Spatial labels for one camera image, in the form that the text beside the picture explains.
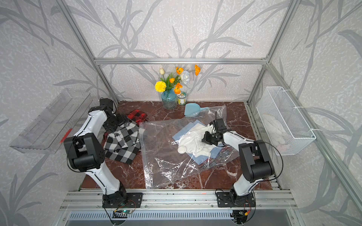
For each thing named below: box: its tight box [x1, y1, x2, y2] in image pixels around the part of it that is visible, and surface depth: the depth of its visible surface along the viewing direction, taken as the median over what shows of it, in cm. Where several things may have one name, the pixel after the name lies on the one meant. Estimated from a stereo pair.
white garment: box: [178, 122, 218, 158], surface depth 92 cm
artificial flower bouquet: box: [154, 64, 201, 95], surface depth 93 cm
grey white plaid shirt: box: [103, 120, 141, 165], surface depth 91 cm
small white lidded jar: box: [176, 91, 187, 105], surface depth 118 cm
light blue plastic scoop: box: [184, 102, 210, 118], surface depth 118 cm
